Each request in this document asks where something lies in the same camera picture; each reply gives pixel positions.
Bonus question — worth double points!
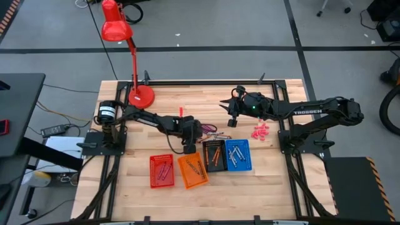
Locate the yellow floor cable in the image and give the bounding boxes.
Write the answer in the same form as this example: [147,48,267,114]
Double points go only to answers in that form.
[35,101,94,123]

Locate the black power adapter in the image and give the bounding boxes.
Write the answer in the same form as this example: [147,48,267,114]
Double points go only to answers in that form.
[40,124,68,139]

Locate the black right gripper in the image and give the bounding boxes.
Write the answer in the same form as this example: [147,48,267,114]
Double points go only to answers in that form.
[219,86,251,118]

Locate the blue plastic basket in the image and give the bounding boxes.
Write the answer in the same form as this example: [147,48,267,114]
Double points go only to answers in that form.
[224,139,253,172]

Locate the white flat box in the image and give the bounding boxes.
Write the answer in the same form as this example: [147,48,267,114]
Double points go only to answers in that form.
[36,136,86,174]

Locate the black equipment box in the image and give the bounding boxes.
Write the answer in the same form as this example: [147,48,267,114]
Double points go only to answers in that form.
[376,17,400,43]

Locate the orange plastic basket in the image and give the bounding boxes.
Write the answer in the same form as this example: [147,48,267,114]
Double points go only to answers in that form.
[177,152,209,190]

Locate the large hazard striped black mat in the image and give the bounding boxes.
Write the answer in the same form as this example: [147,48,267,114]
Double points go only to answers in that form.
[323,156,397,223]

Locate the red plastic basket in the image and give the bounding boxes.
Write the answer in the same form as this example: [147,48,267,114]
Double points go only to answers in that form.
[149,153,176,189]

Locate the clear safety glasses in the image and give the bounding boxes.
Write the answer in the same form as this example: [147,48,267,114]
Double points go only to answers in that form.
[56,172,79,187]

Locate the black lamp cord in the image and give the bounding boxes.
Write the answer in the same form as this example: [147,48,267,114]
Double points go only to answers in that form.
[86,0,119,81]

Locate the yellow white round object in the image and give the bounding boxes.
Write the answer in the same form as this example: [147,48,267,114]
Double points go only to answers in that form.
[21,170,53,188]

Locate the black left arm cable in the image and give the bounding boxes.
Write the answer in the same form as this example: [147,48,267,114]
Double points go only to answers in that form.
[164,124,219,156]

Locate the red desk lamp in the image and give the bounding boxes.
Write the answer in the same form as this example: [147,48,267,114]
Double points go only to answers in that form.
[100,0,156,109]

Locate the black standing desk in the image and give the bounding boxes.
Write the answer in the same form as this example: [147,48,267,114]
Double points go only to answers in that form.
[0,72,84,225]

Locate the office chair base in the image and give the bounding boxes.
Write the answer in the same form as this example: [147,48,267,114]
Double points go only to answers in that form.
[316,0,354,18]

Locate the black cable coil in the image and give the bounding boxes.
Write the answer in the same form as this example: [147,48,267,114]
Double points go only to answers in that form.
[123,2,144,25]

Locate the black plastic basket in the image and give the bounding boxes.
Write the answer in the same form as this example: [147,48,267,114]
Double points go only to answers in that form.
[202,139,228,173]

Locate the black equipment case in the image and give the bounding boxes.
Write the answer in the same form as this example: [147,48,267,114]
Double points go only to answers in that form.
[366,0,400,22]

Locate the black floor cable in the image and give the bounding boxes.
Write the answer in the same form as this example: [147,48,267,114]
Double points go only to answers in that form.
[42,83,100,94]

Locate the black aluminium table frame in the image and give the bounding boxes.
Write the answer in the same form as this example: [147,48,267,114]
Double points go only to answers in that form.
[71,79,338,225]

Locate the small hazard striped mat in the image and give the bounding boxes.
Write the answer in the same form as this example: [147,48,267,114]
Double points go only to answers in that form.
[0,0,22,36]

